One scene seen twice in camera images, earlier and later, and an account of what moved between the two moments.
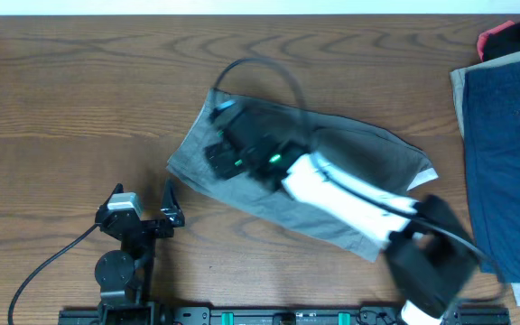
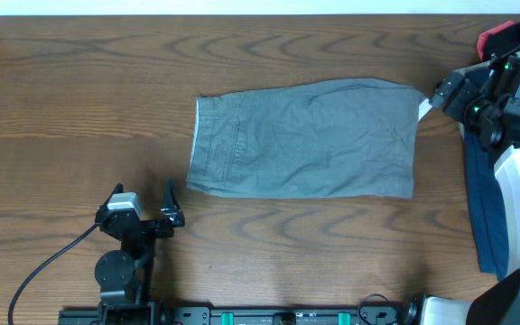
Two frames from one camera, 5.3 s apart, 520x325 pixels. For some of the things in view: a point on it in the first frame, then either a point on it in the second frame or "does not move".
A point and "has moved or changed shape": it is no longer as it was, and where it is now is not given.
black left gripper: [171, 212] does not move
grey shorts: [371, 157] has moved or changed shape
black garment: [510, 39] does not move
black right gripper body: [228, 162] to [468, 94]
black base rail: [153, 314] does not move
